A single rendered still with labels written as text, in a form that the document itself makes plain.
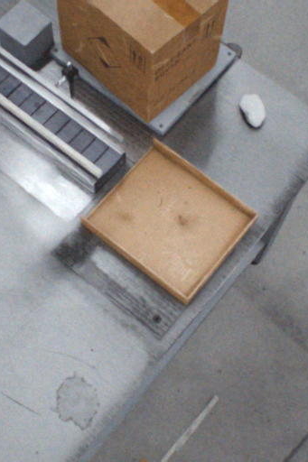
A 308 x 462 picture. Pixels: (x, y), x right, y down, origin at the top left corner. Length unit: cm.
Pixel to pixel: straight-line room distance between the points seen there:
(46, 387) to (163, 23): 78
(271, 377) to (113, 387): 99
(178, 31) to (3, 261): 62
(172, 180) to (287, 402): 100
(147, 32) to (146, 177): 34
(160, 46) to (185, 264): 47
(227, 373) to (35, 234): 100
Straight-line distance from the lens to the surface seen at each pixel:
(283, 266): 254
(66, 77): 166
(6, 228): 164
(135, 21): 155
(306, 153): 176
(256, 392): 240
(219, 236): 162
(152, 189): 166
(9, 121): 172
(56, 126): 169
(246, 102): 177
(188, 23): 155
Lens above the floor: 232
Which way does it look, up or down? 67 degrees down
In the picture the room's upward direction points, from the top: 6 degrees clockwise
